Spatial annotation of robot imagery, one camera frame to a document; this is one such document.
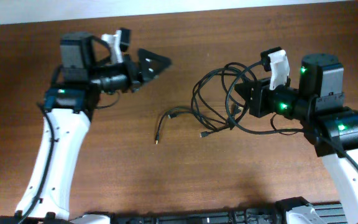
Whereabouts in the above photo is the black USB cable bundle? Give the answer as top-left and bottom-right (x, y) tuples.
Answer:
(154, 62), (259, 145)

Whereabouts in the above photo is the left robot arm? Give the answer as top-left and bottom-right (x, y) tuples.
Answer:
(0, 28), (172, 223)

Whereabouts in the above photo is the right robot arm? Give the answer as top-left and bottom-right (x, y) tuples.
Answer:
(231, 50), (358, 223)

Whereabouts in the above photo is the right camera cable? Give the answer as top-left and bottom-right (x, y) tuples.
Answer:
(224, 60), (358, 200)

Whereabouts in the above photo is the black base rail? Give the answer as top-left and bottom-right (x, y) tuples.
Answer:
(73, 195), (344, 224)

